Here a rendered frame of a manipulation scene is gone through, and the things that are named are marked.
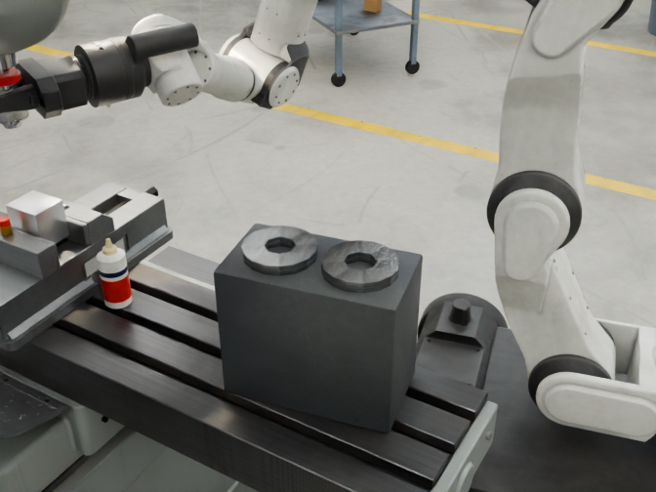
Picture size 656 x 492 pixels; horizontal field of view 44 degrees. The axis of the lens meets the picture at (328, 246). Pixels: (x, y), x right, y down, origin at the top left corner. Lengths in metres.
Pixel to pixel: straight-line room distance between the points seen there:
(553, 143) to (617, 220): 2.19
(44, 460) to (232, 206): 2.24
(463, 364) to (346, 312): 0.76
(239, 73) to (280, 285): 0.53
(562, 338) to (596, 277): 1.62
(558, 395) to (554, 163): 0.41
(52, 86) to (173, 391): 0.42
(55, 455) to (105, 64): 0.55
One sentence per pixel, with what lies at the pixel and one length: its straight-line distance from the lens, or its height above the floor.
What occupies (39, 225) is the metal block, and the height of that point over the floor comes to 1.06.
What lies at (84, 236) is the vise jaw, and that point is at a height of 1.02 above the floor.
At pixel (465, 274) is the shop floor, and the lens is 2.94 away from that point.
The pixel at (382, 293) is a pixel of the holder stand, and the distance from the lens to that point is 0.90.
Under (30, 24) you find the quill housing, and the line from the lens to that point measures 1.08.
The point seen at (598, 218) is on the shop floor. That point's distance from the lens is 3.41.
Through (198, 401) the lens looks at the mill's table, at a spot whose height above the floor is 0.93.
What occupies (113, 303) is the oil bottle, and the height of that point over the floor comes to 0.95.
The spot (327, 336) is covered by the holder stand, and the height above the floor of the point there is 1.06.
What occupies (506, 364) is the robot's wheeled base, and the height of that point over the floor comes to 0.57.
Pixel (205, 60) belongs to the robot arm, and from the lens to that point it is 1.29.
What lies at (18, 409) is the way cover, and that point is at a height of 0.87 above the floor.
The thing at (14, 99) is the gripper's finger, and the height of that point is 1.24.
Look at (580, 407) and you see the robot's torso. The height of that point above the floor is 0.68.
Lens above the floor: 1.65
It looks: 33 degrees down
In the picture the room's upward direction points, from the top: straight up
